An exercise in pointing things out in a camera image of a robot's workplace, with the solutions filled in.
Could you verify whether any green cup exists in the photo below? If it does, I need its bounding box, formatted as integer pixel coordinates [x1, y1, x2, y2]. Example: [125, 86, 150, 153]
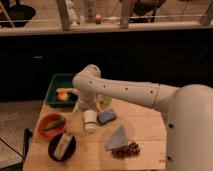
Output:
[100, 96, 112, 106]

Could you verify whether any blue folded cloth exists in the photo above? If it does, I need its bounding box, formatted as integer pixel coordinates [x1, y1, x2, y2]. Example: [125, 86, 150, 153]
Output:
[105, 125, 128, 150]

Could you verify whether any green plastic bin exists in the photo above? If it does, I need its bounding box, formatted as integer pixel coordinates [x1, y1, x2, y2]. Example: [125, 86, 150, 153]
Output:
[45, 73, 77, 108]

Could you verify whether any black plate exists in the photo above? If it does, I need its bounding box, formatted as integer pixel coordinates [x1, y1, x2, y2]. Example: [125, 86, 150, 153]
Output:
[48, 133, 76, 162]

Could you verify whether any white box on plate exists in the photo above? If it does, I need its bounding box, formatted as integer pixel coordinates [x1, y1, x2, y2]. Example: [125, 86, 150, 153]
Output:
[53, 133, 73, 160]

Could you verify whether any green vegetable in bowl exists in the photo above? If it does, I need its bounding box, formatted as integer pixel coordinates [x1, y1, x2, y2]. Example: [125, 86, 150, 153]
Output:
[43, 118, 65, 131]

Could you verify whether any white paper cup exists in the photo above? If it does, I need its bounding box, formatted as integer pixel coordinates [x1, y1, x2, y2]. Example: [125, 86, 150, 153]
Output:
[83, 110, 97, 133]

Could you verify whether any blue sponge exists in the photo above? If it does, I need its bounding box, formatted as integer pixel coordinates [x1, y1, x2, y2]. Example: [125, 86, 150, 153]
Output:
[97, 109, 117, 125]

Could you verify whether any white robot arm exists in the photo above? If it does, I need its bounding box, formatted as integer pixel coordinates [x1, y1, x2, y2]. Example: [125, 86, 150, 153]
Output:
[73, 64, 213, 171]

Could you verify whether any yellow item in bin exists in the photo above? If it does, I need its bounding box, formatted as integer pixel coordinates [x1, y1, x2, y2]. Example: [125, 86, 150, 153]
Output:
[56, 88, 75, 93]

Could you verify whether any orange bowl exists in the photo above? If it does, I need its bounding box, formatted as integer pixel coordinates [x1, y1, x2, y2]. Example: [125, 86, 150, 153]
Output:
[36, 113, 66, 140]

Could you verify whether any black chair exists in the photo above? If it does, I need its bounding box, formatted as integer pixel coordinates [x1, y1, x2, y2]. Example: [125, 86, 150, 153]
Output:
[0, 129, 33, 171]

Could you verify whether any orange fruit in bin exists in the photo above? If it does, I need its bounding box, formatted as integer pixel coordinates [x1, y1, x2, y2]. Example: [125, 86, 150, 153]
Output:
[57, 92, 69, 102]

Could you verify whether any brown grape bunch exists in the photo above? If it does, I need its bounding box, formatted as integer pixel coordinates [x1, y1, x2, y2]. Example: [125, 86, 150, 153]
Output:
[111, 142, 140, 158]

